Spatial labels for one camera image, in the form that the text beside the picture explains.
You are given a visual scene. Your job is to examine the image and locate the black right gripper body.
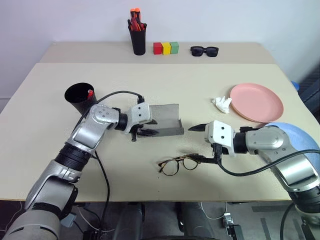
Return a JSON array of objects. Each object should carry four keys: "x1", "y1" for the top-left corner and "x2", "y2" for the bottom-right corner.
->
[{"x1": 211, "y1": 142, "x2": 224, "y2": 163}]

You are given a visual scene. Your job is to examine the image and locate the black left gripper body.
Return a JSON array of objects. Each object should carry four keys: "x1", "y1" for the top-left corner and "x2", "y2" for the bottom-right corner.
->
[{"x1": 129, "y1": 122, "x2": 151, "y2": 143}]

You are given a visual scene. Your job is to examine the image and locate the grey glasses case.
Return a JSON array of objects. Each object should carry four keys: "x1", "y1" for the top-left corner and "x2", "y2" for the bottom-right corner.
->
[{"x1": 138, "y1": 103, "x2": 185, "y2": 138}]

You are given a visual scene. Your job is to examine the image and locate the tortoiseshell round glasses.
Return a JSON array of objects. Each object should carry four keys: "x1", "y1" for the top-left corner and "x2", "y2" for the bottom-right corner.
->
[{"x1": 157, "y1": 154, "x2": 203, "y2": 177}]

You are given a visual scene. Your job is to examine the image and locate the black empty-looking cup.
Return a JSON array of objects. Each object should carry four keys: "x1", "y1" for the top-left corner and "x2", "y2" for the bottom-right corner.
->
[{"x1": 64, "y1": 82, "x2": 99, "y2": 116}]

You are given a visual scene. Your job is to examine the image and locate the crumpled white tissue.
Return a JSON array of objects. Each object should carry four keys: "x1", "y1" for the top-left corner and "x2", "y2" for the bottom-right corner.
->
[{"x1": 211, "y1": 96, "x2": 233, "y2": 114}]

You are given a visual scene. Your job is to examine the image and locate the dark grey rounded shape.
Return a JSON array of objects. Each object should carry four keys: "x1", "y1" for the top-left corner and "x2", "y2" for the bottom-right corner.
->
[
  {"x1": 179, "y1": 201, "x2": 225, "y2": 240},
  {"x1": 112, "y1": 202, "x2": 147, "y2": 240}
]

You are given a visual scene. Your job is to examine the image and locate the pink plate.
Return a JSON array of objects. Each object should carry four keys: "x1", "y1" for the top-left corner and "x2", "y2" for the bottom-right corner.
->
[{"x1": 229, "y1": 82, "x2": 285, "y2": 124}]

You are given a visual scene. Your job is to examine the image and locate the black floor device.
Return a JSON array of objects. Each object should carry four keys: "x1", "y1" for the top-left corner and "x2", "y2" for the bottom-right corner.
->
[{"x1": 221, "y1": 212, "x2": 243, "y2": 240}]

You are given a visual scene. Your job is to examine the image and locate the yellow wooden block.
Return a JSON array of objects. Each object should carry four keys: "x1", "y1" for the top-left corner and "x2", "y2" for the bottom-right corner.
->
[{"x1": 161, "y1": 42, "x2": 172, "y2": 56}]

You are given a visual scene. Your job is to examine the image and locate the black sunglasses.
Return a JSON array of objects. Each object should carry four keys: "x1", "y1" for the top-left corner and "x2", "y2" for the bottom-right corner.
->
[{"x1": 190, "y1": 46, "x2": 220, "y2": 58}]

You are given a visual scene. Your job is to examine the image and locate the green wooden block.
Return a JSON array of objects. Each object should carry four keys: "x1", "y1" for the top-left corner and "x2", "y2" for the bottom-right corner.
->
[{"x1": 169, "y1": 41, "x2": 180, "y2": 55}]

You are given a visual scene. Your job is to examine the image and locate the light blue plate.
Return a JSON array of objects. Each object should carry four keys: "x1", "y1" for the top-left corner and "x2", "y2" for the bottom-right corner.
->
[{"x1": 264, "y1": 121, "x2": 320, "y2": 161}]

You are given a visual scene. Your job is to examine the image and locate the black tall pen holder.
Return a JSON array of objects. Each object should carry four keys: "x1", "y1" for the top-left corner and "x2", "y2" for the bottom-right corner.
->
[{"x1": 129, "y1": 23, "x2": 148, "y2": 56}]

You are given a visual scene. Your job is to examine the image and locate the blue-grey plastic piece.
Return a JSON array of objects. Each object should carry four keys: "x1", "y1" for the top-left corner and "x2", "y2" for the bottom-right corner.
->
[{"x1": 60, "y1": 211, "x2": 76, "y2": 229}]

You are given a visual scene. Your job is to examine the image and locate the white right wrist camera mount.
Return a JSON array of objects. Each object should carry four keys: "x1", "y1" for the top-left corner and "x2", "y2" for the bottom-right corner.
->
[{"x1": 204, "y1": 120, "x2": 237, "y2": 158}]

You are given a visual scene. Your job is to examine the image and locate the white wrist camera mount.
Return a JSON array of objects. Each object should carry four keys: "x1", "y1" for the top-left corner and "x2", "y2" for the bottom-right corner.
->
[
  {"x1": 125, "y1": 101, "x2": 154, "y2": 134},
  {"x1": 204, "y1": 120, "x2": 237, "y2": 158}
]

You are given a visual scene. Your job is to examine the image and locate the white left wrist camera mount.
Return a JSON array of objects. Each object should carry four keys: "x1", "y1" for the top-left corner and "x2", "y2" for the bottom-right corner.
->
[{"x1": 125, "y1": 101, "x2": 154, "y2": 134}]

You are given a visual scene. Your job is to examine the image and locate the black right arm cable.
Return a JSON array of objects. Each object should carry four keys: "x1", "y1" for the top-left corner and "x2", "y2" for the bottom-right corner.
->
[{"x1": 215, "y1": 149, "x2": 320, "y2": 240}]

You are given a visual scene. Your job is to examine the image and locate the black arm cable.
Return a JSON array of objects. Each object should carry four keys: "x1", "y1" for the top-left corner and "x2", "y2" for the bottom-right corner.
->
[
  {"x1": 215, "y1": 149, "x2": 320, "y2": 240},
  {"x1": 74, "y1": 90, "x2": 145, "y2": 232}
]

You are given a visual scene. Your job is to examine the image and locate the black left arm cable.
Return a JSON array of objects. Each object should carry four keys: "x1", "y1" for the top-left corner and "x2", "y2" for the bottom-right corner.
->
[{"x1": 74, "y1": 90, "x2": 145, "y2": 232}]

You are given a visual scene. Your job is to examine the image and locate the white thin floor cable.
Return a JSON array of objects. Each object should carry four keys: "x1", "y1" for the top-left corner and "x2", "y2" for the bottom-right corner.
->
[{"x1": 76, "y1": 206, "x2": 116, "y2": 233}]

